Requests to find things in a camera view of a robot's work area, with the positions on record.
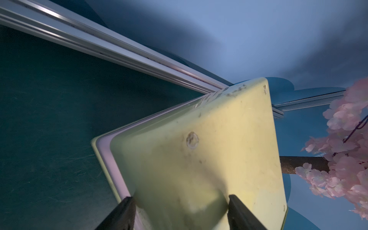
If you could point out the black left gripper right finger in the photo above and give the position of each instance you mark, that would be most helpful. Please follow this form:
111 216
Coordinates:
240 217

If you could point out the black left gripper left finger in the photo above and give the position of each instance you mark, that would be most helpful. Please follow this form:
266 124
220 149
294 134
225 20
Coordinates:
122 217

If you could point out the green drawer cabinet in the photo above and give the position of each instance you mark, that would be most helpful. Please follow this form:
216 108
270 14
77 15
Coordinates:
181 165

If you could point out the pink blossom tree crown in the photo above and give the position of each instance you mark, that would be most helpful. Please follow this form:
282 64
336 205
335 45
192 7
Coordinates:
345 149

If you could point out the aluminium frame rail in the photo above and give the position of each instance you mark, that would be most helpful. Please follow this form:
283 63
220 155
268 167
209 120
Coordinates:
59 25

